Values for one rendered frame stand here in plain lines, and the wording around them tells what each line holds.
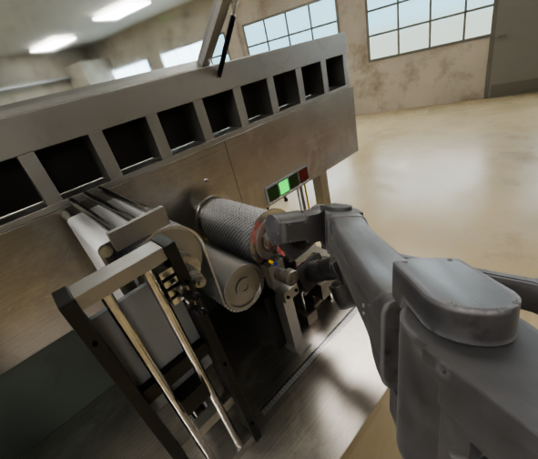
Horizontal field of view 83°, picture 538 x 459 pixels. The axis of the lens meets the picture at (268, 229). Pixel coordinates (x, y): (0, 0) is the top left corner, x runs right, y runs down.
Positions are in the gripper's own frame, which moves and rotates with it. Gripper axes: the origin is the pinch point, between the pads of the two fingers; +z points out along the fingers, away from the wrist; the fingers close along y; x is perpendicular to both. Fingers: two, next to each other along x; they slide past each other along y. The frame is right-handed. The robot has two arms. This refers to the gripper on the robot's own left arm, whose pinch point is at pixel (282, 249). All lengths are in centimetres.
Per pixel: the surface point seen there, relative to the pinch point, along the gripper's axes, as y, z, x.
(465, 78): 677, 210, 42
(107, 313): -37.3, -14.7, 8.2
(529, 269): 180, 65, -114
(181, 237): -19.6, -5.6, 14.3
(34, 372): -58, 36, 15
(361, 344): 7.5, 11.5, -34.2
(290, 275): -3.0, -0.7, -5.9
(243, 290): -11.5, 7.4, -1.8
